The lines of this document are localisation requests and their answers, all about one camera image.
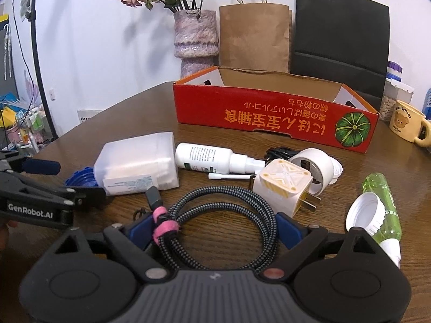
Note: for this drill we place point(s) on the pink textured vase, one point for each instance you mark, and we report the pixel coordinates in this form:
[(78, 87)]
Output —
[(196, 40)]

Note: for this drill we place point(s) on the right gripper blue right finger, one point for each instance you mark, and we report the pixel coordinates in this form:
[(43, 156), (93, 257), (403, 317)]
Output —
[(290, 232)]

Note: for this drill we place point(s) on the white spray bottle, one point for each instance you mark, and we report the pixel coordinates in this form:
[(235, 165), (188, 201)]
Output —
[(216, 160)]

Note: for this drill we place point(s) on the brown paper bag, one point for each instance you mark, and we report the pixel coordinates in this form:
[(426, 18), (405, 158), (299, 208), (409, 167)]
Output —
[(255, 36)]

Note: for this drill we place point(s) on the yellow bear mug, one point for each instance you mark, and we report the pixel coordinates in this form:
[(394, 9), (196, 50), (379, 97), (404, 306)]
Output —
[(410, 124)]

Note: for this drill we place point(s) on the red cardboard box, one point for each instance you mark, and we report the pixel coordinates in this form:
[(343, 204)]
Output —
[(304, 108)]

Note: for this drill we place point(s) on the clear jar with white lid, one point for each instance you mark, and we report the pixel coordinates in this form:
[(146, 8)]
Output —
[(393, 91)]

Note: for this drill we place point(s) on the white square plug adapter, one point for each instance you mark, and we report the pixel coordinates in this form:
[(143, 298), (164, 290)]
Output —
[(285, 187)]

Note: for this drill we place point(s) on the blue measuring cups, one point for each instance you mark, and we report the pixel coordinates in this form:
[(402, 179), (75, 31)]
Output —
[(82, 178)]

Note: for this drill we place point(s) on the green spray bottle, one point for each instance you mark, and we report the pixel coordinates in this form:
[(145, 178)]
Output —
[(375, 212)]

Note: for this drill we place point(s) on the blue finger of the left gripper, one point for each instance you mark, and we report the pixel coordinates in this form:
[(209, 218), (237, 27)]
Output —
[(43, 167)]

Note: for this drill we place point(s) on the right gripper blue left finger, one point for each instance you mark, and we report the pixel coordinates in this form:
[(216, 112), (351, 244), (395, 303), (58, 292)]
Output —
[(141, 231)]

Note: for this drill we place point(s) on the translucent white plastic container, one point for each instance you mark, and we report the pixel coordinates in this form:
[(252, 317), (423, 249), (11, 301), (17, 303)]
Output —
[(133, 165)]

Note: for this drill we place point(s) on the black lamp stand pole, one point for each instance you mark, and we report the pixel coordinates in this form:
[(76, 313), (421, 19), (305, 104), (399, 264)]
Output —
[(32, 17)]

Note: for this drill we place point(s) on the purple white container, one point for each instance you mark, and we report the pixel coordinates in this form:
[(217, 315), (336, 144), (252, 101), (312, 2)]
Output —
[(394, 71)]

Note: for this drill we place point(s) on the black paper bag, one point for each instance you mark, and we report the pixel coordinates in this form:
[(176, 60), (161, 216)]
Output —
[(343, 41)]

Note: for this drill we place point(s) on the white round travel adapter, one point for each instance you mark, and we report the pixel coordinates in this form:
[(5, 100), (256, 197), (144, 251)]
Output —
[(324, 169)]

